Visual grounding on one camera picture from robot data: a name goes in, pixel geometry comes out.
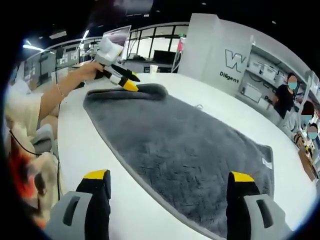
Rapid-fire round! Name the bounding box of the grey plush towel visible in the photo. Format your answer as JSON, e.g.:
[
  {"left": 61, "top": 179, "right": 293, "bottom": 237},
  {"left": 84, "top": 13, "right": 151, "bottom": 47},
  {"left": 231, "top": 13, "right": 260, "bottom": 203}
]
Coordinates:
[{"left": 82, "top": 82, "right": 275, "bottom": 240}]

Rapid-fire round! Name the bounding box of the person's left hand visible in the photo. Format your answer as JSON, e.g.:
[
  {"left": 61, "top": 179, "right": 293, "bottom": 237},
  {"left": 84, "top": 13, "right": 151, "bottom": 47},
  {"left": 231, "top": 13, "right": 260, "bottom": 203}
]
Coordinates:
[{"left": 74, "top": 61, "right": 106, "bottom": 82}]

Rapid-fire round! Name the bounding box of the pink-lit display screen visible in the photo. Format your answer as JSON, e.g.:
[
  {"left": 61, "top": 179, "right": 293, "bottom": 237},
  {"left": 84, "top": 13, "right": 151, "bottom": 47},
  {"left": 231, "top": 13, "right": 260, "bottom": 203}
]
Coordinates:
[{"left": 102, "top": 24, "right": 133, "bottom": 51}]

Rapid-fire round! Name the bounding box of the black monitor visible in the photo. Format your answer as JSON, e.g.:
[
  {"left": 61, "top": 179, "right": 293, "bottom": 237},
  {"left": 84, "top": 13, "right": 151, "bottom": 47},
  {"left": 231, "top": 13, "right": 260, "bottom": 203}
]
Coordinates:
[{"left": 152, "top": 49, "right": 178, "bottom": 64}]

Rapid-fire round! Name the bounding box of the metal ladder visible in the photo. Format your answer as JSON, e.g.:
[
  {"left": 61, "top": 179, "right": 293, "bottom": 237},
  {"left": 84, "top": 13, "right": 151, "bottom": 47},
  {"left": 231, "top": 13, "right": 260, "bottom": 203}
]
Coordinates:
[{"left": 170, "top": 37, "right": 185, "bottom": 75}]

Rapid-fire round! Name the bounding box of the person's leg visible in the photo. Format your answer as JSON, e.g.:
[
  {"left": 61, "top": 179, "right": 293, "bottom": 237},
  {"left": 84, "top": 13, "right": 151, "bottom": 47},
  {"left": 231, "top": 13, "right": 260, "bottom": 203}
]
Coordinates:
[{"left": 39, "top": 112, "right": 60, "bottom": 129}]

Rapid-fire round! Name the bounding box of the wooden tray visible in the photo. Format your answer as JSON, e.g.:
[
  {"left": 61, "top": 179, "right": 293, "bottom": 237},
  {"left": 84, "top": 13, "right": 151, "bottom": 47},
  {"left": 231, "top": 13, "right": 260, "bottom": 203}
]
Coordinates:
[{"left": 298, "top": 146, "right": 320, "bottom": 183}]

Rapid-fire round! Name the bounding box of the white chair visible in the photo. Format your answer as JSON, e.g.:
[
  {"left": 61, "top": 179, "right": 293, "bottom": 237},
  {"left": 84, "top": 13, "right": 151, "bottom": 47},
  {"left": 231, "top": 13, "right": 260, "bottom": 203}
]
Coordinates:
[{"left": 30, "top": 123, "right": 60, "bottom": 157}]

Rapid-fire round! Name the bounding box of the operator in patterned shirt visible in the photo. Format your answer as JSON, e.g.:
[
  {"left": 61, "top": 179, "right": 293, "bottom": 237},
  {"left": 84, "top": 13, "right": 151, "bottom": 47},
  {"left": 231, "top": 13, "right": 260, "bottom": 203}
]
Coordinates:
[{"left": 2, "top": 93, "right": 61, "bottom": 227}]

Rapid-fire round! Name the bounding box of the group of white storage bins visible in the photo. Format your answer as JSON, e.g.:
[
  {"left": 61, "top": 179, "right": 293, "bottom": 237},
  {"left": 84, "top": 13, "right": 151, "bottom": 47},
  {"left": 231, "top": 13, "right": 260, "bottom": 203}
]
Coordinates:
[{"left": 238, "top": 59, "right": 287, "bottom": 106}]

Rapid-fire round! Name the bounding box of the grey metal storage shelf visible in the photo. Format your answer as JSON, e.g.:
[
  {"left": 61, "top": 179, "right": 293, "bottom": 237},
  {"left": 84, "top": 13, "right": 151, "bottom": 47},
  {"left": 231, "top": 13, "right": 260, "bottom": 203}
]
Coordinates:
[{"left": 236, "top": 34, "right": 320, "bottom": 131}]

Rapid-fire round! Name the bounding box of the thin bracelet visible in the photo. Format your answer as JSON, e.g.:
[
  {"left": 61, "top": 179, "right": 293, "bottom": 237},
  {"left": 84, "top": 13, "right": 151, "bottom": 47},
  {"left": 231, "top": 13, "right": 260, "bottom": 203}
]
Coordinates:
[{"left": 56, "top": 81, "right": 67, "bottom": 99}]

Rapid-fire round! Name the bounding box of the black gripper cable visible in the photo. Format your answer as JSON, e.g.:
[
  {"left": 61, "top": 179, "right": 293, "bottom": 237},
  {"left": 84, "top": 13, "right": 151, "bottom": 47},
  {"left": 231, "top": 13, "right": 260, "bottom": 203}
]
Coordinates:
[{"left": 55, "top": 103, "right": 63, "bottom": 202}]

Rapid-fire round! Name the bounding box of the thin black chest cable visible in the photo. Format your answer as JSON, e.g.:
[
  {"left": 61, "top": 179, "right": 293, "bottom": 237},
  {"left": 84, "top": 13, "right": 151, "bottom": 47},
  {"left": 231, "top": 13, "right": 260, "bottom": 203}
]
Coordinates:
[{"left": 8, "top": 127, "right": 42, "bottom": 158}]

